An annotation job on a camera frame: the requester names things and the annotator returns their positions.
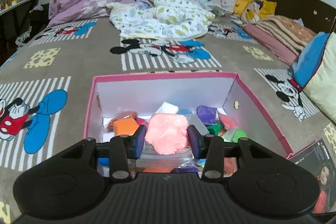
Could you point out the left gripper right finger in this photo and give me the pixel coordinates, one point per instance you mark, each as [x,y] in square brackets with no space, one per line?
[211,148]

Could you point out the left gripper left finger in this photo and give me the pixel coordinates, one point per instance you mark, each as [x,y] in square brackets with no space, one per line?
[121,149]

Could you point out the pink clay bag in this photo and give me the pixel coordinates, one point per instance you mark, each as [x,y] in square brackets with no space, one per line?
[166,143]

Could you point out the pink box lid with photo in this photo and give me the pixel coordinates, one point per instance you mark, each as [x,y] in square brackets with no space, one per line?
[317,160]

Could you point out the orange clay bag in box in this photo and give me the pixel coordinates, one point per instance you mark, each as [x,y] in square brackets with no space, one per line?
[124,124]

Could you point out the purple clay bag in box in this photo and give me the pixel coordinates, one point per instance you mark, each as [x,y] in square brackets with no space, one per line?
[207,114]

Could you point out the pink cardboard box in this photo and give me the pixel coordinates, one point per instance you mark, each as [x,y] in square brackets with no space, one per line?
[183,113]

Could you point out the Mickey Mouse bed sheet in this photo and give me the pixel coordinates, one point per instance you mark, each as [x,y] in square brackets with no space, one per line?
[71,63]

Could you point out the cream and blue quilt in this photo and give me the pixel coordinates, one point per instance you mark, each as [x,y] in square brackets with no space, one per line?
[314,72]

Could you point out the folded pink blanket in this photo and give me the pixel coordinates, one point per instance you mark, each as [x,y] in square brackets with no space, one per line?
[284,37]

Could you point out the white leaf-print blanket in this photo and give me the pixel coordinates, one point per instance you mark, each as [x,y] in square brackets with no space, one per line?
[177,20]

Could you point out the Pikachu plush toy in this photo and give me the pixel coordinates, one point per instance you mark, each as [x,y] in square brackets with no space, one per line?
[251,11]

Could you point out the white plush toy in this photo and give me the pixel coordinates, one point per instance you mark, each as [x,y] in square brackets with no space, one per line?
[228,5]

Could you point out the dark wooden headboard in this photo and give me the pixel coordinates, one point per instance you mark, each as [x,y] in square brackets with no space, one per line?
[315,14]

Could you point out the cluttered side desk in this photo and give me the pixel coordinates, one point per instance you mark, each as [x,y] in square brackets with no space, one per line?
[14,22]

